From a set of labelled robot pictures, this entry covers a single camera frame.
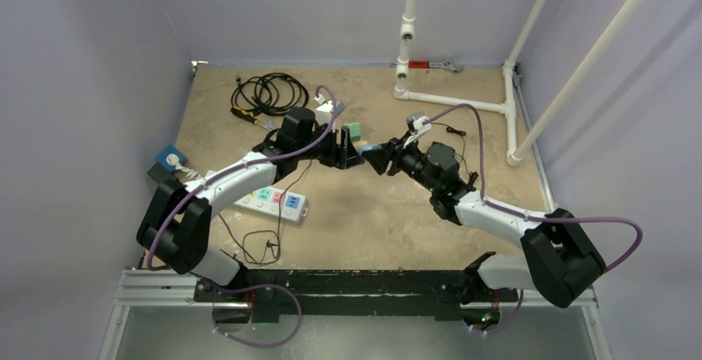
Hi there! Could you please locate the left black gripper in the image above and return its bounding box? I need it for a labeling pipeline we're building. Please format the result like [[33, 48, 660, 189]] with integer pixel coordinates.
[[296, 122, 363, 170]]

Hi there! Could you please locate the blue plug adapter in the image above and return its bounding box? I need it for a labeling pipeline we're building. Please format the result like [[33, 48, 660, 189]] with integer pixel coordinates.
[[358, 144, 381, 156]]

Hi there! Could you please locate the green plug adapter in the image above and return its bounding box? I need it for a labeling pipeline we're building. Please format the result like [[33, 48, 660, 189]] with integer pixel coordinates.
[[344, 122, 362, 142]]

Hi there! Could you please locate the black plug adapter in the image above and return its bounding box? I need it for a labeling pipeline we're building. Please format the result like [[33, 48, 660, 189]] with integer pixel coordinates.
[[438, 122, 478, 183]]

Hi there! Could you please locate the beige dragon cube socket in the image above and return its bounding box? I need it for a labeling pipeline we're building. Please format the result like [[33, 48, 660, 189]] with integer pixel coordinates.
[[353, 140, 368, 154]]

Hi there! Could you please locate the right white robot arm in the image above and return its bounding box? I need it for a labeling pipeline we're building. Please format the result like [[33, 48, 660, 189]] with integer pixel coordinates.
[[360, 138, 607, 308]]

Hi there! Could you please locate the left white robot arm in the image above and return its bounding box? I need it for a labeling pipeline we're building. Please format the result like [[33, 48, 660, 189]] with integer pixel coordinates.
[[136, 108, 363, 301]]

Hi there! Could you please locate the white colourful power strip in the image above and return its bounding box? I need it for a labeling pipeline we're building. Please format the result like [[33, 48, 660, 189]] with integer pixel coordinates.
[[233, 186, 309, 223]]

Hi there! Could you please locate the silver open-end wrench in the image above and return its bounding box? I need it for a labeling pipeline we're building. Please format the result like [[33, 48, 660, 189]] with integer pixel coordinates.
[[257, 119, 280, 132]]

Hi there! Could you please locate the thin black adapter cable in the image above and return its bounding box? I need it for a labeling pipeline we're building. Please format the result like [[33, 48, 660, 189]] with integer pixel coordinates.
[[216, 160, 314, 266]]

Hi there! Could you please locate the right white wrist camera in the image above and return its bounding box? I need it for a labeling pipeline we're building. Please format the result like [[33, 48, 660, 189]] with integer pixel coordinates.
[[403, 112, 431, 148]]

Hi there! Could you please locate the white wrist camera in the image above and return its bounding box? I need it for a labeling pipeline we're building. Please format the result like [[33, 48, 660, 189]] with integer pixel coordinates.
[[314, 94, 346, 126], [403, 112, 431, 148]]

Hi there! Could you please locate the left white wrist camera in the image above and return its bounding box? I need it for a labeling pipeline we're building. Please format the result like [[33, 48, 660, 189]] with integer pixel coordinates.
[[314, 94, 346, 126]]

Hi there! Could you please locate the coiled black cable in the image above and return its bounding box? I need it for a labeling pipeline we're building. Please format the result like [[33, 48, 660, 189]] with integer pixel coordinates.
[[230, 73, 310, 118]]

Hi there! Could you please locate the red handled adjustable wrench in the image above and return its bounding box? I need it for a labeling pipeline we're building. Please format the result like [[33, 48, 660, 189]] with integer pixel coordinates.
[[399, 60, 463, 75]]

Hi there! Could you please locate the yellow handled screwdriver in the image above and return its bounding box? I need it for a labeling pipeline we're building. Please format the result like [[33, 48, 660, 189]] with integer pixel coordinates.
[[230, 106, 259, 126]]

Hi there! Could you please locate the white PVC pipe frame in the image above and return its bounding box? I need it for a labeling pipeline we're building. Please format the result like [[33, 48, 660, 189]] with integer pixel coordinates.
[[393, 0, 644, 167]]

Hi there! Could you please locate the white coiled strip cord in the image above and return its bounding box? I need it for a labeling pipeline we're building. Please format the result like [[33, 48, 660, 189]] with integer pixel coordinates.
[[171, 156, 207, 183]]

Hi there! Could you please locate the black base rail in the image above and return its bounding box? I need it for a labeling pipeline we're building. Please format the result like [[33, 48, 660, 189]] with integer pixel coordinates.
[[194, 269, 518, 323]]

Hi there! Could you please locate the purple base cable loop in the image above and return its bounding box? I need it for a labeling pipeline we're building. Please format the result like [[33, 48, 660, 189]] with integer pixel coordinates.
[[211, 283, 303, 348]]

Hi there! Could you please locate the blue wall socket box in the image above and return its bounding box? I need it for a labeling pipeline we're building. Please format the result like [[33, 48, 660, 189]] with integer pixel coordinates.
[[155, 145, 188, 173]]

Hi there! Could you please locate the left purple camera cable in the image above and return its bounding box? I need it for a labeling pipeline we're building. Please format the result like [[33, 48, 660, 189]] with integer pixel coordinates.
[[146, 84, 338, 271]]

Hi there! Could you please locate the purple camera cable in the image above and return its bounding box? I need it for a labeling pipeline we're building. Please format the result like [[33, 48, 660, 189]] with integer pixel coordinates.
[[146, 84, 338, 271], [425, 103, 644, 274]]

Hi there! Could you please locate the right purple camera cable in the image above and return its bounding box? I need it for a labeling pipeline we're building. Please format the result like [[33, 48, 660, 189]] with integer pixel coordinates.
[[425, 103, 644, 274]]

